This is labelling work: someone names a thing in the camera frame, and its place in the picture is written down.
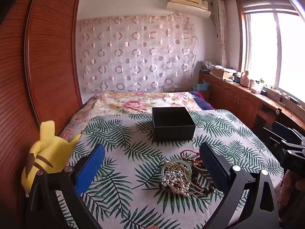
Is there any cream air conditioner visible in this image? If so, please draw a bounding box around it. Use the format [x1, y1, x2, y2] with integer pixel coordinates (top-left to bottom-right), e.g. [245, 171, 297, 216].
[166, 0, 212, 19]

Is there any brown wooden wardrobe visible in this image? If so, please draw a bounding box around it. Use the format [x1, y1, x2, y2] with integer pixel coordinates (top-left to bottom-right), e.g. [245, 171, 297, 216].
[0, 0, 83, 229]

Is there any pile of papers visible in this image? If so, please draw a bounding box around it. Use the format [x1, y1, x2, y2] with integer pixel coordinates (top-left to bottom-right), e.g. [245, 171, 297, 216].
[200, 60, 221, 73]

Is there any green jade bangle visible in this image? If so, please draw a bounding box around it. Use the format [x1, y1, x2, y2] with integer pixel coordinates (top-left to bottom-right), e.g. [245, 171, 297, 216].
[161, 160, 192, 187]

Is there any sheer circle-patterned curtain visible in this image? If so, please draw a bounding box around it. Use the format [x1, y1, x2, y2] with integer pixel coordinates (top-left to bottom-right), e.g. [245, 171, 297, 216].
[76, 14, 200, 93]

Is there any red cord bracelet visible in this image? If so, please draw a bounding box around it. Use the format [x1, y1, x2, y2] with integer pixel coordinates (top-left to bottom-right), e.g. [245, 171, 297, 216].
[180, 149, 202, 163]

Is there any pink jar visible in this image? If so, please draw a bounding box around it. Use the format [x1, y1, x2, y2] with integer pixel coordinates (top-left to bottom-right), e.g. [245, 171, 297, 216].
[240, 70, 250, 88]

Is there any brown wooden bead bracelet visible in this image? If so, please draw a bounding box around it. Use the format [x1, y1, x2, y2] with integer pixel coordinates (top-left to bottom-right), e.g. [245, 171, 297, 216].
[191, 157, 216, 195]

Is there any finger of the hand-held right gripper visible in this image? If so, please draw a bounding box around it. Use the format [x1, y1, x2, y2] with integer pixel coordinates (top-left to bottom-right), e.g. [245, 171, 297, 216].
[263, 121, 305, 144]
[281, 139, 305, 159]

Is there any wooden cabinet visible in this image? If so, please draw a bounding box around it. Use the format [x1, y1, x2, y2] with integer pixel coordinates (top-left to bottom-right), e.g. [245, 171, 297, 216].
[198, 73, 305, 137]

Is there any black jewelry box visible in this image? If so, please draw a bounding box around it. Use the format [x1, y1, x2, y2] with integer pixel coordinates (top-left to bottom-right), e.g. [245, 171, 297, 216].
[152, 107, 196, 142]

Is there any beige floral window curtain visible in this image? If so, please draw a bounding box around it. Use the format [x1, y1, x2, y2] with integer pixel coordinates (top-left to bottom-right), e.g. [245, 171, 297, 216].
[213, 0, 230, 69]

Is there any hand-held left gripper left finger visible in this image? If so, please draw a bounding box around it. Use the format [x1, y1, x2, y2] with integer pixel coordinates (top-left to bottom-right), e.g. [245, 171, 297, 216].
[25, 144, 106, 229]

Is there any navy blanket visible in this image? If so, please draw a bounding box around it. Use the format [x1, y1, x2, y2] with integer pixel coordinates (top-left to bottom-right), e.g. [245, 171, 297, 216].
[189, 91, 216, 111]

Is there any cardboard box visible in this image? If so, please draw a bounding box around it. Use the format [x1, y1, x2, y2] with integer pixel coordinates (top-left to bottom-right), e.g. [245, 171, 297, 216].
[211, 67, 238, 81]

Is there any floral blanket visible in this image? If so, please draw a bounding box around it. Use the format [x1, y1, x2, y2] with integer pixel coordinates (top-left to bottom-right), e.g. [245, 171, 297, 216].
[59, 91, 200, 140]

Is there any window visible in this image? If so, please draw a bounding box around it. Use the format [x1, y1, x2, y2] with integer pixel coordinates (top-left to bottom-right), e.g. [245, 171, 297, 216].
[236, 0, 305, 103]

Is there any leaf-print bed sheet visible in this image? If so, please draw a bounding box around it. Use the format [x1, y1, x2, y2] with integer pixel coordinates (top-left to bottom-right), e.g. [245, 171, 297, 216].
[57, 109, 285, 229]

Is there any yellow plush toy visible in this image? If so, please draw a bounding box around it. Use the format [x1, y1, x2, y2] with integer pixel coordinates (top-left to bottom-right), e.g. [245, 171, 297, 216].
[21, 121, 81, 197]

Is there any silver pearl brooch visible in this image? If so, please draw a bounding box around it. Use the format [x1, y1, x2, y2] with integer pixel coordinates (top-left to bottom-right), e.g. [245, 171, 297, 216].
[161, 170, 205, 197]

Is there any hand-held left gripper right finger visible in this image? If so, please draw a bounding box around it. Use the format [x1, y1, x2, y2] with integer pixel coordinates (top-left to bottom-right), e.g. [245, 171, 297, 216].
[199, 142, 280, 229]

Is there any white pearl necklace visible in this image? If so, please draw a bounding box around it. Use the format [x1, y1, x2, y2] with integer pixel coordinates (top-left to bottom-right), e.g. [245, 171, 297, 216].
[165, 162, 194, 196]

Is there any white tissue box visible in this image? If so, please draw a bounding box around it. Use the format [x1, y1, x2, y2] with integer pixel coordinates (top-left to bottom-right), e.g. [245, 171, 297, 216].
[250, 83, 263, 94]

